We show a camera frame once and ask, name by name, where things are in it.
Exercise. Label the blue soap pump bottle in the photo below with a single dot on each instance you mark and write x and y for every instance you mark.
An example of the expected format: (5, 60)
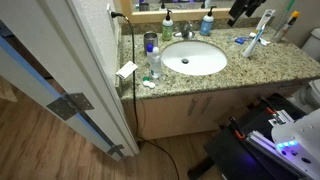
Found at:
(206, 26)

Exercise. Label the small blue object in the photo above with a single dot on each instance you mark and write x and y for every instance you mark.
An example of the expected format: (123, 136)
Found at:
(239, 41)

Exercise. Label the white toothpaste tube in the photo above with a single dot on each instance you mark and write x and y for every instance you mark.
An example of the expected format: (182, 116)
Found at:
(263, 41)

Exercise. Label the white power adapter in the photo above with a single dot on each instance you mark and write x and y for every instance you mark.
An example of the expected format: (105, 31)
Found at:
(126, 69)

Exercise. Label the small metal door hinge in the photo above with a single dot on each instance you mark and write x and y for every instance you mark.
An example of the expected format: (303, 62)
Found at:
(115, 150)

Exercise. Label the wood framed mirror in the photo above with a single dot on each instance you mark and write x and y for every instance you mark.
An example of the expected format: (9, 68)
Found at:
(173, 15)

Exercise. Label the white toilet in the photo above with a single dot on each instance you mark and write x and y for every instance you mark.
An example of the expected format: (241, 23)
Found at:
(311, 45)

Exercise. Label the tall white standing tube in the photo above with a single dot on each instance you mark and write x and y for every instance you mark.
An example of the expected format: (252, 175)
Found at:
(255, 40)

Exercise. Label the clear blue toothbrush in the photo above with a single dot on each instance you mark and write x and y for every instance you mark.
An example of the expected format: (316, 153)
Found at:
(243, 38)

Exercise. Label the white door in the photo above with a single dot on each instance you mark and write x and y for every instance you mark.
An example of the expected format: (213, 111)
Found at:
(40, 66)

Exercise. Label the beige vanity cabinet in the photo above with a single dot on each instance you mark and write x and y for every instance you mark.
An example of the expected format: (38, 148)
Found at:
(166, 116)

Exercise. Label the black robot cart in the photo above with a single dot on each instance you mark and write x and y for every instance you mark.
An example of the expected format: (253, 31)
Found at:
(233, 156)

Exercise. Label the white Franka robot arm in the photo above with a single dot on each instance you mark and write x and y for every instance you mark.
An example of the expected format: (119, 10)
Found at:
(300, 136)

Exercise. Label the orange black clamp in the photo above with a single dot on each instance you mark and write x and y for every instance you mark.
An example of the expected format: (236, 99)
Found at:
(237, 130)
(268, 106)

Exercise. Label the silver metal cup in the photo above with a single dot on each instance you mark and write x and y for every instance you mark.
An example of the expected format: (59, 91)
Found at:
(150, 40)

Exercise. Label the white wall outlet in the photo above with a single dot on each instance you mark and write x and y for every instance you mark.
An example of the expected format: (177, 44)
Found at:
(110, 18)

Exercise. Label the orange cap sunscreen spray can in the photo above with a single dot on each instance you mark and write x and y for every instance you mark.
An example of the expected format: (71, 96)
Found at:
(285, 28)

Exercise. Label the chrome sink faucet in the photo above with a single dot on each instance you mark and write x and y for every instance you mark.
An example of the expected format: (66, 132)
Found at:
(186, 32)

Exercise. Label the white oval sink basin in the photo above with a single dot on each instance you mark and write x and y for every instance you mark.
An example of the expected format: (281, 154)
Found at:
(200, 60)

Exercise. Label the green white contact lens case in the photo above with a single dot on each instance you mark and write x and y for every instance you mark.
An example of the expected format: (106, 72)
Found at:
(148, 83)

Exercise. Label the green soap pump bottle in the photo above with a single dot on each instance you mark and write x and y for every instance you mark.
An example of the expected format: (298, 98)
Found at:
(167, 30)

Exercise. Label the small bottle blue cap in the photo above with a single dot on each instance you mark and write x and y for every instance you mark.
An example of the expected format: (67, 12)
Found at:
(149, 50)

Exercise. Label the clear bottle white cap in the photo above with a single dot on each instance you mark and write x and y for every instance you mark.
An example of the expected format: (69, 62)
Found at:
(155, 65)

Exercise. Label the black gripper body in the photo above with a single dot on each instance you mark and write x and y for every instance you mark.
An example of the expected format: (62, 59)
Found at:
(248, 4)

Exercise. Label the large metal door hinge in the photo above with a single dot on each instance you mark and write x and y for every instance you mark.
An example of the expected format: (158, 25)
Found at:
(70, 106)

